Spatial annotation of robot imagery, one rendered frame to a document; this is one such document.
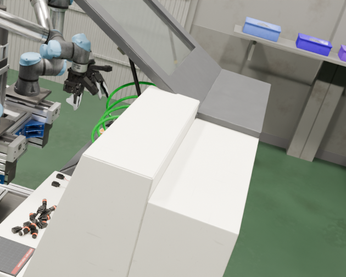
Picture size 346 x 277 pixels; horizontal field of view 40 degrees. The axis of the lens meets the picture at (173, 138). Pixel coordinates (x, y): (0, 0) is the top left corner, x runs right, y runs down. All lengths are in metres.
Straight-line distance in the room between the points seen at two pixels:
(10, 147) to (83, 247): 1.04
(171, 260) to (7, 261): 0.64
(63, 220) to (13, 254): 0.39
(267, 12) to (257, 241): 2.46
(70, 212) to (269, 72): 4.14
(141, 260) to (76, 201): 0.27
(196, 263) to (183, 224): 0.14
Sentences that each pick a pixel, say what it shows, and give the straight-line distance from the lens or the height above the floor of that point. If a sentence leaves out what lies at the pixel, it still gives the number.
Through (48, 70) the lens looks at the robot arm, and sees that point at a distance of 2.92.
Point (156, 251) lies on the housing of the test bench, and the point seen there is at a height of 1.31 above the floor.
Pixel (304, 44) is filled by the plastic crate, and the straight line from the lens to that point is 4.91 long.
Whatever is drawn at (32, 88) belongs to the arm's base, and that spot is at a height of 1.08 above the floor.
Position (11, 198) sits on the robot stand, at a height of 0.21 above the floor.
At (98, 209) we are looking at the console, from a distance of 1.48.
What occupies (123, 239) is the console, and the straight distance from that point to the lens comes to 1.51.
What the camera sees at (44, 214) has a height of 1.01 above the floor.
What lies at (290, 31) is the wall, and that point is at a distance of 5.33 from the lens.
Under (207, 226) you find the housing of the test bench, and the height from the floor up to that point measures 1.46.
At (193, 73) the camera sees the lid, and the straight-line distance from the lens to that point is 2.29.
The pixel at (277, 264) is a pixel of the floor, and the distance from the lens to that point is 3.88.
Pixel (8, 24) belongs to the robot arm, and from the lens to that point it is 2.36.
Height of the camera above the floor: 2.26
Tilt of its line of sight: 26 degrees down
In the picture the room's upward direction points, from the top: 15 degrees clockwise
